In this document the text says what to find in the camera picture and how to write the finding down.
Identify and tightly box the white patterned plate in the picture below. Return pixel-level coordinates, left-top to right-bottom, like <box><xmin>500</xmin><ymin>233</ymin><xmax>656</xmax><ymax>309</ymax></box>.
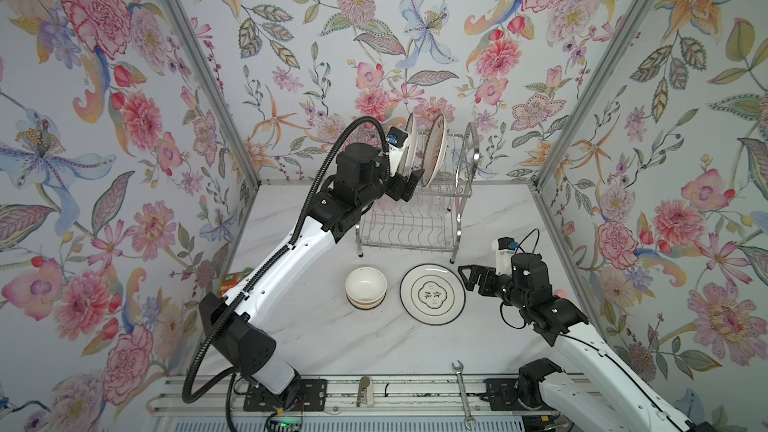
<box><xmin>399</xmin><ymin>264</ymin><xmax>466</xmax><ymax>326</ymax></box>

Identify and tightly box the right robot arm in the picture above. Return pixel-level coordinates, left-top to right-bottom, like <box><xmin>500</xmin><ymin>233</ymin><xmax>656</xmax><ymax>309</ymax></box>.
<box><xmin>458</xmin><ymin>253</ymin><xmax>714</xmax><ymax>431</ymax></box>

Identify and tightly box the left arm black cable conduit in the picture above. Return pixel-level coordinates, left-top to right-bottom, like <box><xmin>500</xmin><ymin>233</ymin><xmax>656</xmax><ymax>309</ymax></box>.
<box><xmin>181</xmin><ymin>115</ymin><xmax>391</xmax><ymax>405</ymax></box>

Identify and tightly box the cream white bowl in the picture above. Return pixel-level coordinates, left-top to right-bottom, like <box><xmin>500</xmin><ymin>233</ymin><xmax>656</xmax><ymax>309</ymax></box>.
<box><xmin>346</xmin><ymin>295</ymin><xmax>386</xmax><ymax>310</ymax></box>

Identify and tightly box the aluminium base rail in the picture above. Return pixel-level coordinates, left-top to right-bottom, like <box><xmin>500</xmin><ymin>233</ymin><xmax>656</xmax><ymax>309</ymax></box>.
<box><xmin>146</xmin><ymin>373</ymin><xmax>661</xmax><ymax>418</ymax></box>

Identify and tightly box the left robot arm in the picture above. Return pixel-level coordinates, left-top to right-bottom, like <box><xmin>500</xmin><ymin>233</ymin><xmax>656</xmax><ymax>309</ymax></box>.
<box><xmin>183</xmin><ymin>140</ymin><xmax>419</xmax><ymax>405</ymax></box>

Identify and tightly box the orange striped plate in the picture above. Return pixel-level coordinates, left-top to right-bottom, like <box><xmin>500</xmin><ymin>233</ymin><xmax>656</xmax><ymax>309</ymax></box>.
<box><xmin>399</xmin><ymin>113</ymin><xmax>418</xmax><ymax>177</ymax></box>
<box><xmin>421</xmin><ymin>113</ymin><xmax>447</xmax><ymax>188</ymax></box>

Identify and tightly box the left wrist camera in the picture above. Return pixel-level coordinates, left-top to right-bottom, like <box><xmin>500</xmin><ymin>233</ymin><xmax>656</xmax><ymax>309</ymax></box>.
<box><xmin>386</xmin><ymin>126</ymin><xmax>410</xmax><ymax>177</ymax></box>

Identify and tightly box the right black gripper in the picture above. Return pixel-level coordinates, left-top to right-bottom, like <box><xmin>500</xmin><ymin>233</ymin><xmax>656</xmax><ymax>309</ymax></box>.
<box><xmin>458</xmin><ymin>264</ymin><xmax>528</xmax><ymax>314</ymax></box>

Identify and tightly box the orange bowl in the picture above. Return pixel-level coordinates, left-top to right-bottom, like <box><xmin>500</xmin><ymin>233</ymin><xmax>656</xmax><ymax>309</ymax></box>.
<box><xmin>345</xmin><ymin>266</ymin><xmax>388</xmax><ymax>301</ymax></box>

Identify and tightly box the silver open-end wrench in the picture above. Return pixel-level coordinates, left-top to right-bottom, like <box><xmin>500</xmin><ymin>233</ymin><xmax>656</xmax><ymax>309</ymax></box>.
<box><xmin>451</xmin><ymin>360</ymin><xmax>476</xmax><ymax>431</ymax></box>

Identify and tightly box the green snack packet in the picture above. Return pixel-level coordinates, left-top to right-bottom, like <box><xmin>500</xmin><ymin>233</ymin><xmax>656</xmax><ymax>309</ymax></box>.
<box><xmin>219</xmin><ymin>268</ymin><xmax>253</xmax><ymax>297</ymax></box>

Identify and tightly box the small metal bracket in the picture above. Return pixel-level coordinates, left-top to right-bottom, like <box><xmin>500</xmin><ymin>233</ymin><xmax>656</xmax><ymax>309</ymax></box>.
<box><xmin>356</xmin><ymin>376</ymin><xmax>374</xmax><ymax>408</ymax></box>

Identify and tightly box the steel two-tier dish rack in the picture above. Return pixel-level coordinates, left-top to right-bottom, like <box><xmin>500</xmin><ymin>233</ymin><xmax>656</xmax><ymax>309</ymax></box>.
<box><xmin>355</xmin><ymin>123</ymin><xmax>480</xmax><ymax>264</ymax></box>

